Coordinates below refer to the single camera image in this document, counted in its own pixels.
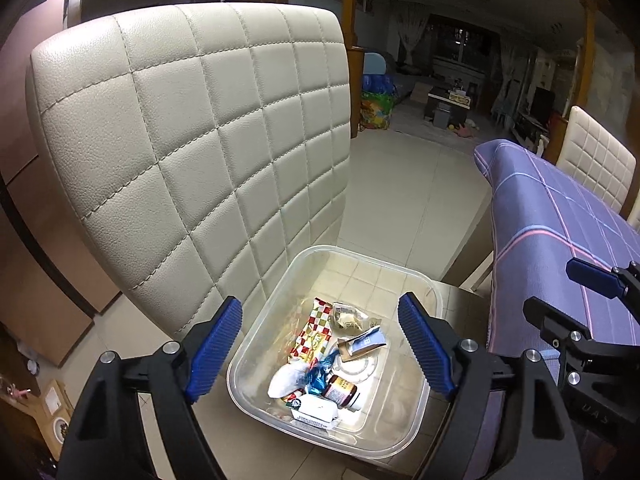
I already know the white paper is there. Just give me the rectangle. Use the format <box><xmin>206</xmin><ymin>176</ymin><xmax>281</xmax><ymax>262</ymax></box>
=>
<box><xmin>267</xmin><ymin>360</ymin><xmax>308</xmax><ymax>399</ymax></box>

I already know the blue white small packet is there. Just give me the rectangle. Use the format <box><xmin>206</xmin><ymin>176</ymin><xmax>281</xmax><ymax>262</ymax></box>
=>
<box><xmin>337</xmin><ymin>326</ymin><xmax>387</xmax><ymax>362</ymax></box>

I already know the clear plastic wrapper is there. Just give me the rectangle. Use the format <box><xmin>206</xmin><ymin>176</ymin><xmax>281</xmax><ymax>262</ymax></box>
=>
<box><xmin>329</xmin><ymin>302</ymin><xmax>381</xmax><ymax>338</ymax></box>

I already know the brown supplement bottle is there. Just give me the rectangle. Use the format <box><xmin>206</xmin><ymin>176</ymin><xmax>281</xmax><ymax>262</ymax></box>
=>
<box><xmin>322</xmin><ymin>375</ymin><xmax>362</xmax><ymax>412</ymax></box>

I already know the red yellow candy wrapper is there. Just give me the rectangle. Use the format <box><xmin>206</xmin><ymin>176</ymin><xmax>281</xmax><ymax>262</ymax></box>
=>
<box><xmin>290</xmin><ymin>298</ymin><xmax>333</xmax><ymax>367</ymax></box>

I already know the blue foil snack wrapper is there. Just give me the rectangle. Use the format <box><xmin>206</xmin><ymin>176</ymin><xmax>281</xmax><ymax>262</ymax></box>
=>
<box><xmin>304</xmin><ymin>350</ymin><xmax>340</xmax><ymax>396</ymax></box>

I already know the white medicine box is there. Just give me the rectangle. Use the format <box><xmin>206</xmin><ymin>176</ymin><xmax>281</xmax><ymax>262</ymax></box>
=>
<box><xmin>290</xmin><ymin>394</ymin><xmax>340</xmax><ymax>430</ymax></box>

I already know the clear plastic trash bin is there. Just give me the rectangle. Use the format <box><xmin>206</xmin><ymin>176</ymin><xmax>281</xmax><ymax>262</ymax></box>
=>
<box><xmin>227</xmin><ymin>245</ymin><xmax>442</xmax><ymax>462</ymax></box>

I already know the purple plaid tablecloth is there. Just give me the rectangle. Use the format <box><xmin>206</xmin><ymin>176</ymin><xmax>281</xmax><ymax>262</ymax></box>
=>
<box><xmin>474</xmin><ymin>140</ymin><xmax>639</xmax><ymax>375</ymax></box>

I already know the far cream chair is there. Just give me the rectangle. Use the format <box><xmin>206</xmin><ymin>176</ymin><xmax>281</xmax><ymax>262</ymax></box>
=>
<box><xmin>555</xmin><ymin>105</ymin><xmax>636</xmax><ymax>214</ymax></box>

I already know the near cream quilted chair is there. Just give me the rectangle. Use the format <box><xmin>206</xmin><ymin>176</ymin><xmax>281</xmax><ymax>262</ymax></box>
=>
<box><xmin>25</xmin><ymin>1</ymin><xmax>353</xmax><ymax>480</ymax></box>

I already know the dark coffee table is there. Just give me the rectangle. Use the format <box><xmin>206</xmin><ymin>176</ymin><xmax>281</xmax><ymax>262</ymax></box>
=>
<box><xmin>423</xmin><ymin>86</ymin><xmax>470</xmax><ymax>129</ymax></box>

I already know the colourful printed bag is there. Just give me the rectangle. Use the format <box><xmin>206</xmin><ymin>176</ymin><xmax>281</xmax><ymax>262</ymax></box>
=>
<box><xmin>359</xmin><ymin>74</ymin><xmax>398</xmax><ymax>129</ymax></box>

